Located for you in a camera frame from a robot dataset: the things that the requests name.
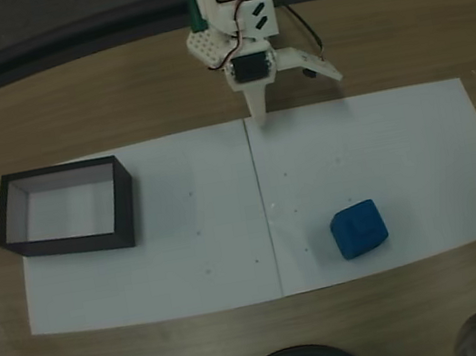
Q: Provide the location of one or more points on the blue cube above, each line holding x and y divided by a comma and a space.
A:
359, 230

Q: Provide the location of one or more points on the dark rectangular open box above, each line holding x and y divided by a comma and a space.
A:
123, 207

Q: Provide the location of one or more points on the white paper sheet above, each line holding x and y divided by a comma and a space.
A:
169, 282
399, 149

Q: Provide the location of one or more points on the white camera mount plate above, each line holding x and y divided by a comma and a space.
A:
315, 65

